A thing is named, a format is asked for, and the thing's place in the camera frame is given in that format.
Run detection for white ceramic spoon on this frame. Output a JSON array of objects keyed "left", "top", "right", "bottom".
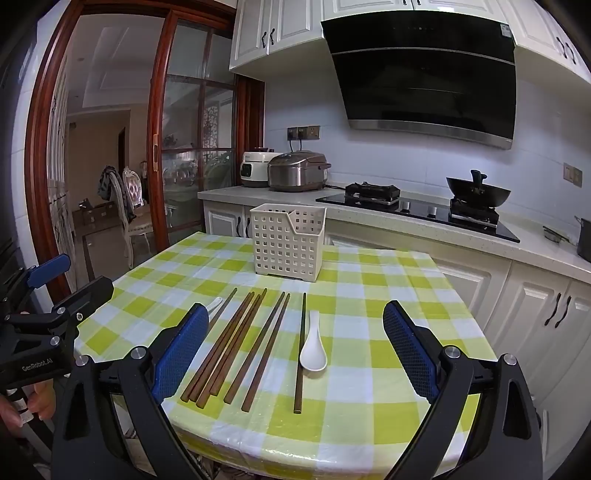
[{"left": 300, "top": 310, "right": 328, "bottom": 373}]

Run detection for dark wooden chopstick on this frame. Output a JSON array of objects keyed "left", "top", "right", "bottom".
[{"left": 292, "top": 292, "right": 308, "bottom": 415}]

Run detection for person's left hand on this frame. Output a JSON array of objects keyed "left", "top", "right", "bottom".
[{"left": 1, "top": 380, "right": 56, "bottom": 435}]

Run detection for white ornate dining chair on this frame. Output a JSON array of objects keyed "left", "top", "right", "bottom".
[{"left": 97, "top": 166, "right": 153, "bottom": 269}]

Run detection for green checkered tablecloth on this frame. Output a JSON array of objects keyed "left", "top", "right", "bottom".
[{"left": 75, "top": 234, "right": 494, "bottom": 479}]

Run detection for red wooden sliding door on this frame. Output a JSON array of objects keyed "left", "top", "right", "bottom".
[{"left": 25, "top": 0, "right": 267, "bottom": 305}]

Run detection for black pot at right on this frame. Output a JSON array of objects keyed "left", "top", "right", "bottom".
[{"left": 575, "top": 217, "right": 591, "bottom": 262}]

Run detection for black gas cooktop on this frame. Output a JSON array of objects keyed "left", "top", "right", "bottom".
[{"left": 317, "top": 181, "right": 520, "bottom": 243}]

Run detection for cream perforated utensil basket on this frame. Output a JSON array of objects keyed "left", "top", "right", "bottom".
[{"left": 250, "top": 203, "right": 327, "bottom": 282}]

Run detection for white rice cooker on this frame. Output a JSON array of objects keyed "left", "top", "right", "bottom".
[{"left": 239, "top": 147, "right": 279, "bottom": 188}]

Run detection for black wok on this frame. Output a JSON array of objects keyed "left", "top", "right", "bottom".
[{"left": 447, "top": 170, "right": 511, "bottom": 208}]

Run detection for silver rice cooker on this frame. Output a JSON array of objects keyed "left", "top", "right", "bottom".
[{"left": 267, "top": 150, "right": 332, "bottom": 192}]

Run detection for white upper cabinets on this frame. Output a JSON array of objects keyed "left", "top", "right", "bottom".
[{"left": 229, "top": 1, "right": 590, "bottom": 81}]

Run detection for black range hood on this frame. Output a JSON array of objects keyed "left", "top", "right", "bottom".
[{"left": 322, "top": 10, "right": 517, "bottom": 150}]

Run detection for wall socket right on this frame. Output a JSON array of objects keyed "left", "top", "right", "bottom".
[{"left": 563, "top": 163, "right": 583, "bottom": 188}]

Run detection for wall power outlet strip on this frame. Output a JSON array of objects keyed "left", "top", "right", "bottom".
[{"left": 287, "top": 126, "right": 320, "bottom": 141}]

